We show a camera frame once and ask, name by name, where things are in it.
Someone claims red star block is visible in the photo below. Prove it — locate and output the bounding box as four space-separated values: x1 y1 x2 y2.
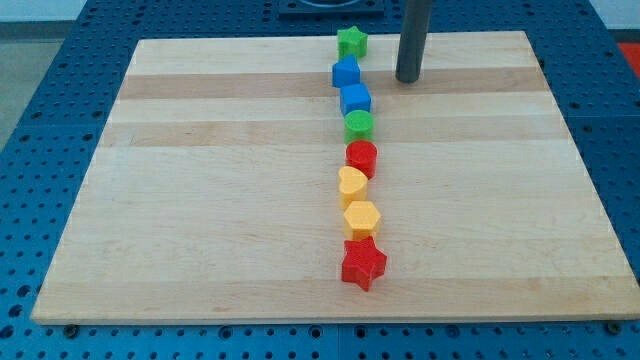
341 236 387 292

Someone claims yellow heart block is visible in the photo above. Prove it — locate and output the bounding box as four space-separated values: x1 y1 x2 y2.
338 166 368 210

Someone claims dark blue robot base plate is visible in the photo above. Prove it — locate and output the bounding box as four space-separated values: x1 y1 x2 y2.
277 0 385 20

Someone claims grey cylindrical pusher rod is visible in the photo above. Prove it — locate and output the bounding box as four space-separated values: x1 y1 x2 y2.
395 0 433 84

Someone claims green cylinder block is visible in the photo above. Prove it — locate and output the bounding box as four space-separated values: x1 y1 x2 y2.
344 110 374 145

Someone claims green star block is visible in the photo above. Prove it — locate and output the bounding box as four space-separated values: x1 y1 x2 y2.
337 26 368 60

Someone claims yellow hexagon block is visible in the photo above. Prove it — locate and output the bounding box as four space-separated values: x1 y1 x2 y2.
343 201 381 241

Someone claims blue triangle block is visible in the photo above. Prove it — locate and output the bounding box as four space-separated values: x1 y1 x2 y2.
332 55 361 88

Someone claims red cylinder block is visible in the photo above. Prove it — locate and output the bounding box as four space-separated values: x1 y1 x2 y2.
345 140 378 179

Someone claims blue cube block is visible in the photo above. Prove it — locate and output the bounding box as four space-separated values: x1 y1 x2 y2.
339 83 372 115

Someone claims light wooden board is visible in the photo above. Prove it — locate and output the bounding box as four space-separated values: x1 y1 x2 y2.
32 31 639 325

